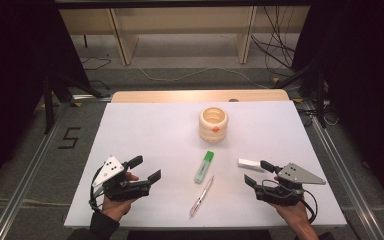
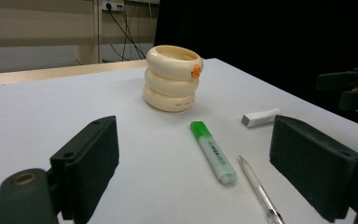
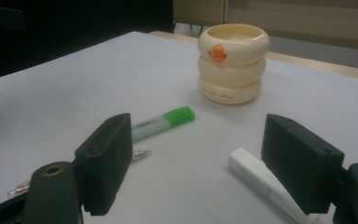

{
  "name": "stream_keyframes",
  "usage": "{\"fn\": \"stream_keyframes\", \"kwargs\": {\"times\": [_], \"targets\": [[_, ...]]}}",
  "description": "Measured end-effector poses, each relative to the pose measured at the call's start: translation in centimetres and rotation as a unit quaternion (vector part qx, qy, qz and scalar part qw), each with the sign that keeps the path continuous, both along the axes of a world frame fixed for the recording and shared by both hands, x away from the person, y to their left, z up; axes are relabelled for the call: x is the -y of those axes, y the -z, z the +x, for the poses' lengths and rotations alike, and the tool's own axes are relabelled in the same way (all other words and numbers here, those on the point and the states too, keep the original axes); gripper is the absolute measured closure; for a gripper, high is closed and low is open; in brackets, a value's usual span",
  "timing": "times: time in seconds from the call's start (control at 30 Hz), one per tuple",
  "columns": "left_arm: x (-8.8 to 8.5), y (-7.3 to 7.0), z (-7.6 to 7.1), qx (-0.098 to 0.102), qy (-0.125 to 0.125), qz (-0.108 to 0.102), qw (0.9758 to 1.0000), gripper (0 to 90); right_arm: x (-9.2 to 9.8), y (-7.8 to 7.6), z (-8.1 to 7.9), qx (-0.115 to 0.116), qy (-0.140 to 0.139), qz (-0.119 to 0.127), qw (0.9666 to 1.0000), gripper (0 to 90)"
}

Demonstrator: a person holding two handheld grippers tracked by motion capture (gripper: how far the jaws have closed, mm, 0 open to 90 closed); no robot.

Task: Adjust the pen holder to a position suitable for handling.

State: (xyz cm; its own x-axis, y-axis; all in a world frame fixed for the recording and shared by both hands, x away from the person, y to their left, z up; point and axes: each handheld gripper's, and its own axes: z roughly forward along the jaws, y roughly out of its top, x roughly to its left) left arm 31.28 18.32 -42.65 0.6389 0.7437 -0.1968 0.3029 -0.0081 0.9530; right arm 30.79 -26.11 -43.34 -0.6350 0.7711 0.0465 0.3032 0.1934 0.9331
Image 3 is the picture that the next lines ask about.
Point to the cream ringed pen holder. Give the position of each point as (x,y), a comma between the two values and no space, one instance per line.
(236,71)

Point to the white tube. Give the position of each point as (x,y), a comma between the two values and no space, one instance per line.
(254,174)

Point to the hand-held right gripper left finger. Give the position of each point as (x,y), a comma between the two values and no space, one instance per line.
(105,161)

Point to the black curtain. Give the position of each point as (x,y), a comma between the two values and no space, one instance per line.
(90,28)

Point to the green capped highlighter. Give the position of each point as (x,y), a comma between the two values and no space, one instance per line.
(167,119)

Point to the white table board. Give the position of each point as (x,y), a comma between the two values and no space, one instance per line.
(59,93)

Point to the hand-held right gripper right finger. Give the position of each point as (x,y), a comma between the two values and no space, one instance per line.
(298,161)

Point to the clear ballpoint pen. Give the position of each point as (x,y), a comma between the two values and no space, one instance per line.
(141,154)

